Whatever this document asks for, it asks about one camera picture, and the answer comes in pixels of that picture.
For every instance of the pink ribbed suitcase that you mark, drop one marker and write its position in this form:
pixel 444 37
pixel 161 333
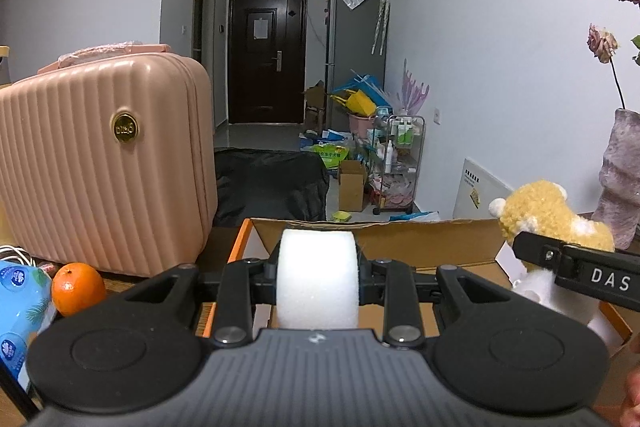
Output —
pixel 100 167

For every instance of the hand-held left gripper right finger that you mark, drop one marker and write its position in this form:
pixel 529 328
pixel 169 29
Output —
pixel 372 279

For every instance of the bunch of dried pink roses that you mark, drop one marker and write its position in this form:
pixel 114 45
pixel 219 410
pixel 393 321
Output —
pixel 602 44

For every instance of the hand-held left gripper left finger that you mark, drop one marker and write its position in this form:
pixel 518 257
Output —
pixel 265 279

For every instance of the grey refrigerator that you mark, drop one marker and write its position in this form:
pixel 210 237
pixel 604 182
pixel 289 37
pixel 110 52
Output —
pixel 355 42

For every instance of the small open cardboard box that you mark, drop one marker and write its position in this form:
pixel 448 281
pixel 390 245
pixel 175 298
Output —
pixel 352 189

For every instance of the purple textured vase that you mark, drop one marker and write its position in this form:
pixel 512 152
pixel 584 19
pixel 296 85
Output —
pixel 620 177

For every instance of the green printed bag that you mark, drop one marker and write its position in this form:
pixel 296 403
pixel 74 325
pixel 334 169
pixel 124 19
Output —
pixel 331 157

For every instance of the red cardboard box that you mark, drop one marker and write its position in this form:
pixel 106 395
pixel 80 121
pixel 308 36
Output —
pixel 400 242

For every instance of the dark wooden door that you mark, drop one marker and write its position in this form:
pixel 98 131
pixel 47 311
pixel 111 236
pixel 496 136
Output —
pixel 267 57

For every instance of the white and yellow plush toy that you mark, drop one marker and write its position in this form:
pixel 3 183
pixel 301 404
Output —
pixel 540 212

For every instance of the brown cardboard box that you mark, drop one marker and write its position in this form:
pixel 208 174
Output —
pixel 315 104

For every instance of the white flat board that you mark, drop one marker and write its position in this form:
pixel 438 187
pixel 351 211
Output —
pixel 485 187

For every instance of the wall outlet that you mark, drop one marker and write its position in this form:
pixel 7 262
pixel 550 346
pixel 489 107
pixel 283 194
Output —
pixel 438 115

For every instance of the pink bucket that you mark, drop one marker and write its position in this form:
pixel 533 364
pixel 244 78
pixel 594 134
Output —
pixel 362 124

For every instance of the blue folded plastic item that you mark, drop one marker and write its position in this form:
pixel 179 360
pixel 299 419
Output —
pixel 367 84

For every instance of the blue tissue pack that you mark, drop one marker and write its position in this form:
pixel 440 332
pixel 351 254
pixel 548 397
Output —
pixel 20 307

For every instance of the white foam sponge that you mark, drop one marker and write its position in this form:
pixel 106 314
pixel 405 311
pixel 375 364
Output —
pixel 317 277

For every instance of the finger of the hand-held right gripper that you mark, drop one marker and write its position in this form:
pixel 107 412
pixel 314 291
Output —
pixel 535 248

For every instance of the hanging white umbrellas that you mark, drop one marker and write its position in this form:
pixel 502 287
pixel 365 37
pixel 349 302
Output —
pixel 381 22

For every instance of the orange fruit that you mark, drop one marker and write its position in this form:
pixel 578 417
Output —
pixel 77 289

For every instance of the black duffel bag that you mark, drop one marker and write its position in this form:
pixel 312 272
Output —
pixel 270 187

